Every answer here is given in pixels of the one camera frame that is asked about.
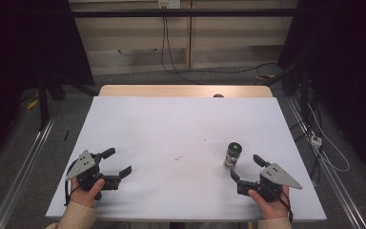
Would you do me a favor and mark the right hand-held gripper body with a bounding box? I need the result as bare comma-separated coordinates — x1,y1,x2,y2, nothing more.
236,162,303,203

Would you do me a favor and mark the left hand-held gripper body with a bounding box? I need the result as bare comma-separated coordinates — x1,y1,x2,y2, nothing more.
65,150,122,201

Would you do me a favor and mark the clear spice jar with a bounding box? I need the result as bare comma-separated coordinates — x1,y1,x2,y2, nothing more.
222,141,243,172

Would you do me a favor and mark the person's left hand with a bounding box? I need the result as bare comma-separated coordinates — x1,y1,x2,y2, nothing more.
69,177,106,208

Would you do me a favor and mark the person's right hand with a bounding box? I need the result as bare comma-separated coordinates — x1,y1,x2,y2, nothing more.
247,185,292,220

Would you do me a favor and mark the white power strip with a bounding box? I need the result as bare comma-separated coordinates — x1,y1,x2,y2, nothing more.
310,135,323,149

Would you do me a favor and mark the black metal stand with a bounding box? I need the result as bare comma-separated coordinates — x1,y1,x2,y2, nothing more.
36,73,65,132

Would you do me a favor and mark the yellow floor tape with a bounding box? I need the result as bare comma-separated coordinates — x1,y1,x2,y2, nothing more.
26,98,40,111

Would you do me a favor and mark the black curtain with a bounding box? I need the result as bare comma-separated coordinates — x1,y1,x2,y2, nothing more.
276,0,366,185
0,0,95,168

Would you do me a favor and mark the black horizontal bar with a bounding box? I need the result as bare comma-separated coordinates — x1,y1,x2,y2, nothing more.
71,8,299,18

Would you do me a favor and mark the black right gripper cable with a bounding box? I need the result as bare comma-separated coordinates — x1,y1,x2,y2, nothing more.
266,183,295,223

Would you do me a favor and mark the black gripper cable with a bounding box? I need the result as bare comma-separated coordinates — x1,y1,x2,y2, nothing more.
266,183,295,223
64,159,81,207

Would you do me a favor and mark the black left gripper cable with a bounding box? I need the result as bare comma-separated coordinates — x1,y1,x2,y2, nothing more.
64,159,81,207

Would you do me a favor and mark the aluminium floor rail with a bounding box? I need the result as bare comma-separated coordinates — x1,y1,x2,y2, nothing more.
0,116,57,229
286,95,366,229

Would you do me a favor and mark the white cable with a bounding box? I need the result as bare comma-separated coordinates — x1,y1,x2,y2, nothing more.
307,102,352,174

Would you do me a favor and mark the black floor cable bundle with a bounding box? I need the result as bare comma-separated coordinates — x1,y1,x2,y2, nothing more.
281,71,324,179

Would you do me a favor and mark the black wall cable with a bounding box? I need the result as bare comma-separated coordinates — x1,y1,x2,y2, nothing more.
160,8,279,86

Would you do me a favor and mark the white wall socket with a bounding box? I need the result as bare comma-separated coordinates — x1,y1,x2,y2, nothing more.
157,0,181,10

